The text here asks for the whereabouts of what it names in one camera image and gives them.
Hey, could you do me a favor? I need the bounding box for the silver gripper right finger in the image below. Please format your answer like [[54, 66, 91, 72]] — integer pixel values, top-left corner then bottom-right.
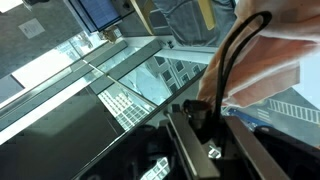
[[223, 115, 291, 180]]

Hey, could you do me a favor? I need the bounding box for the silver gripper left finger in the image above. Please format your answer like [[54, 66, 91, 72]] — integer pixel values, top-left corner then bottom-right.
[[164, 111, 221, 180]]

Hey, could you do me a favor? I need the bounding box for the peach shirt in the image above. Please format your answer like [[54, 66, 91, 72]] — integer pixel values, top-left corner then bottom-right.
[[196, 0, 320, 131]]

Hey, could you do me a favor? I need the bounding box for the dark framed blue panel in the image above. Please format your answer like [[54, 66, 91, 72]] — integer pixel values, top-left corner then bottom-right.
[[63, 0, 134, 34]]

